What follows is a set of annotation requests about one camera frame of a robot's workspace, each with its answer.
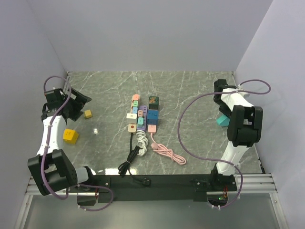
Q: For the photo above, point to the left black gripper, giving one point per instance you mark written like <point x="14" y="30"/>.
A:
<point x="79" y="102"/>

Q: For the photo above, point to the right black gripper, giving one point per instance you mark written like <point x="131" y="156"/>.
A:
<point x="227" y="113"/>

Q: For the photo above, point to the teal power strip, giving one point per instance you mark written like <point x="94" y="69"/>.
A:
<point x="223" y="121"/>

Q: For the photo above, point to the small yellow plug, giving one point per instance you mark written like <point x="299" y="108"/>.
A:
<point x="87" y="114"/>

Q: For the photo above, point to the large yellow cube plug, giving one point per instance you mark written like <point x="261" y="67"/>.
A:
<point x="70" y="136"/>

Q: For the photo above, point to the dark green cube plug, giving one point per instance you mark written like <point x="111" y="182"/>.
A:
<point x="153" y="103"/>

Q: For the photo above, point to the blue cube adapter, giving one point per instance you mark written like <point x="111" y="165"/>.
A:
<point x="152" y="117"/>

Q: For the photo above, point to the pink power strip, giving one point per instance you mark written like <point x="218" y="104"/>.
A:
<point x="152" y="129"/>

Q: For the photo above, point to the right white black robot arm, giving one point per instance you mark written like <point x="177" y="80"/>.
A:
<point x="244" y="129"/>

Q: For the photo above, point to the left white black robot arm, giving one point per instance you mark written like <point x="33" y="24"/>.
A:
<point x="56" y="111"/>

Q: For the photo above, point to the white plug adapter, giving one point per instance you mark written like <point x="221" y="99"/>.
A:
<point x="131" y="116"/>

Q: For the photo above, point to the beige power strip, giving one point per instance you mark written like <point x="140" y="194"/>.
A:
<point x="132" y="125"/>

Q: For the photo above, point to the purple power strip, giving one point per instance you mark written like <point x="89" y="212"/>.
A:
<point x="142" y="112"/>

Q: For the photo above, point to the black base bar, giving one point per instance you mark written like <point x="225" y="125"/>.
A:
<point x="165" y="187"/>

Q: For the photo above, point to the aluminium rail frame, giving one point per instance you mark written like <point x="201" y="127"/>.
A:
<point x="249" y="181"/>

